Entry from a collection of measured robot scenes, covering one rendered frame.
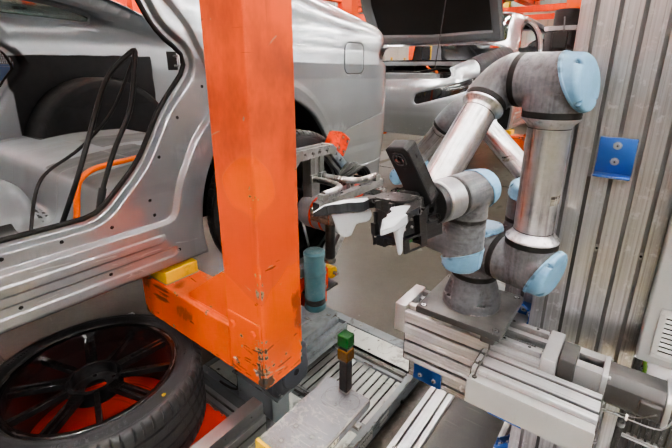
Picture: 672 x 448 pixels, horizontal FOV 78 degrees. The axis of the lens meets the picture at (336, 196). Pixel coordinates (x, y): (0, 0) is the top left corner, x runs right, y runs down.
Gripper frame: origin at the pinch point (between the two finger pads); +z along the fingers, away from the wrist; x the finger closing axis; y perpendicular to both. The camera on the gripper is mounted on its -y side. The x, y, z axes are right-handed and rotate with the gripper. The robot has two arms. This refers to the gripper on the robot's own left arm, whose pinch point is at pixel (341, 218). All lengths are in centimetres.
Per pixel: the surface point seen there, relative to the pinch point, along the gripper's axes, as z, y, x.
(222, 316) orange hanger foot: -6, 47, 75
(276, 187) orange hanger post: -18, 5, 51
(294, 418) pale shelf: -14, 73, 49
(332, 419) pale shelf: -23, 74, 42
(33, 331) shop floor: 47, 95, 233
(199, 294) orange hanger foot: -4, 42, 86
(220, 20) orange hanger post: -9, -37, 51
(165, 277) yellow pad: 1, 40, 105
